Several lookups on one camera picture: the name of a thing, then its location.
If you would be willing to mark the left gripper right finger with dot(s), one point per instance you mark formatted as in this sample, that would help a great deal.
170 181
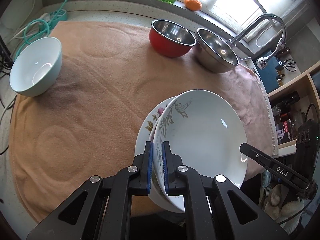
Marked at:
214 207

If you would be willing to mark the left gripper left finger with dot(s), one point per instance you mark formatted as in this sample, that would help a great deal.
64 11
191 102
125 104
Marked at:
101 207

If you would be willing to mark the white plate grey leaf pattern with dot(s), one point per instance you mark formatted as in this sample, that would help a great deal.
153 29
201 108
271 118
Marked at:
206 132

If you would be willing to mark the white plate pink flowers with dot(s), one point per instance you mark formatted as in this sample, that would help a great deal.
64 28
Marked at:
148 126

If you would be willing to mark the large stainless steel bowl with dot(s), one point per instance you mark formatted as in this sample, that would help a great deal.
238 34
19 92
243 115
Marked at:
213 53

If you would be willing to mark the light blue ceramic bowl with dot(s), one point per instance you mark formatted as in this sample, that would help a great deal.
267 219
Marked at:
37 67

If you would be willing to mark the red steel bowl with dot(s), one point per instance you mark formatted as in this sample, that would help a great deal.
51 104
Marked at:
170 39

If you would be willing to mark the gloved hand on right gripper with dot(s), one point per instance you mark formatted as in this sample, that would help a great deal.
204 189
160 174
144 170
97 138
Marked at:
275 204

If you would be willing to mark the orange-pink towel mat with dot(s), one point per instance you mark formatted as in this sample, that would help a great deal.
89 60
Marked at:
87 122

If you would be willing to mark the blue knife block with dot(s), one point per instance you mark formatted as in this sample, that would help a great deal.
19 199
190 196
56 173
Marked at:
269 75

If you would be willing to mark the black scissors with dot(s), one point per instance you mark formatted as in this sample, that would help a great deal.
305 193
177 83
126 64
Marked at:
290 65

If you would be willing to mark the orange tangerine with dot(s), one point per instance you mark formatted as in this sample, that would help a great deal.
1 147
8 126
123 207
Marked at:
193 5

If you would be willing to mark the teal power strip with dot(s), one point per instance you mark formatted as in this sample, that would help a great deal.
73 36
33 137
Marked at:
58 15

